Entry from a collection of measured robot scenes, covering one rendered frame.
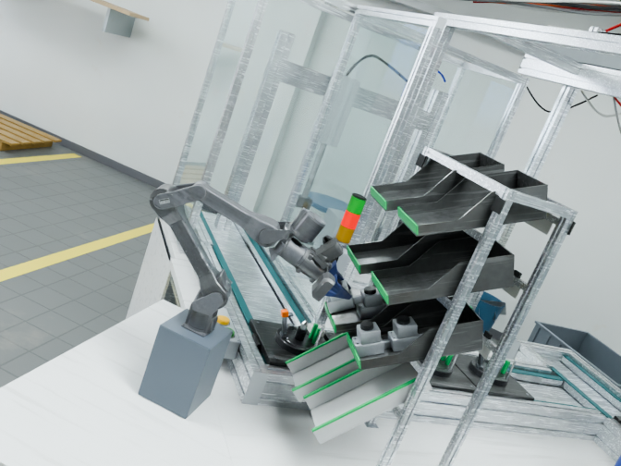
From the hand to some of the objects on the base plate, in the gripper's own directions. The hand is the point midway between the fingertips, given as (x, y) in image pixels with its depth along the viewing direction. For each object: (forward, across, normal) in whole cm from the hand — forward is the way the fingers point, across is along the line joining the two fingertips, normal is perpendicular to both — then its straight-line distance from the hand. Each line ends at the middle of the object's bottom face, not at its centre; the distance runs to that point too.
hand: (339, 285), depth 151 cm
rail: (-8, -45, -51) cm, 68 cm away
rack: (+36, +6, -32) cm, 48 cm away
